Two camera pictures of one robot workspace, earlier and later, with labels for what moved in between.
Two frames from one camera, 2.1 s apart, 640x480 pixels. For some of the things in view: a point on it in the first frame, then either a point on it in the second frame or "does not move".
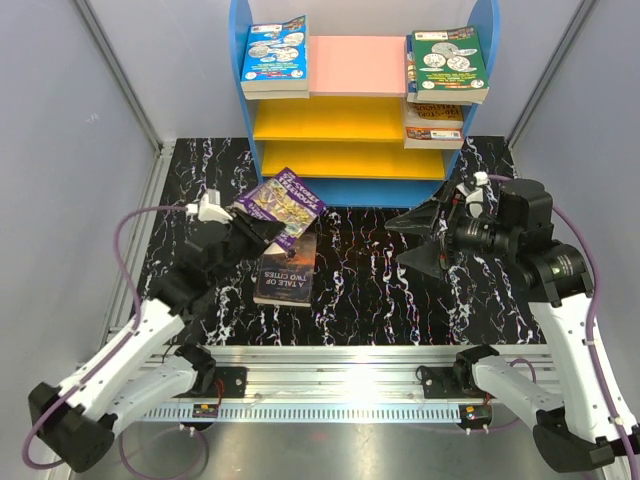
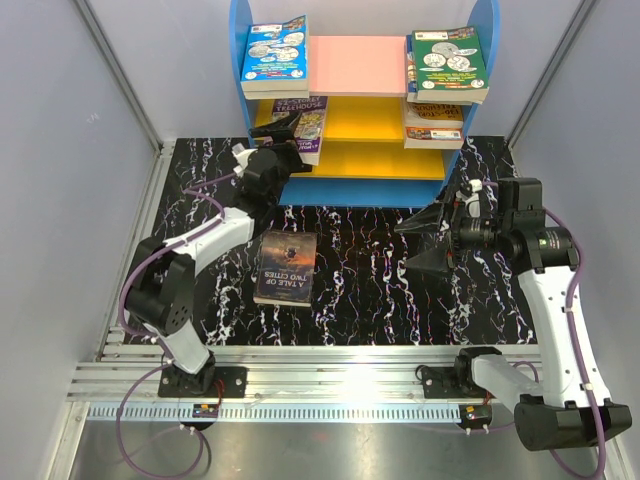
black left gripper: [258, 231] → [282, 132]
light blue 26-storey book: [276, 57] does not move
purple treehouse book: [284, 199] → [309, 131]
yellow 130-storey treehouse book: [433, 126] does not move
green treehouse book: [449, 65] does not move
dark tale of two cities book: [285, 276] does not move
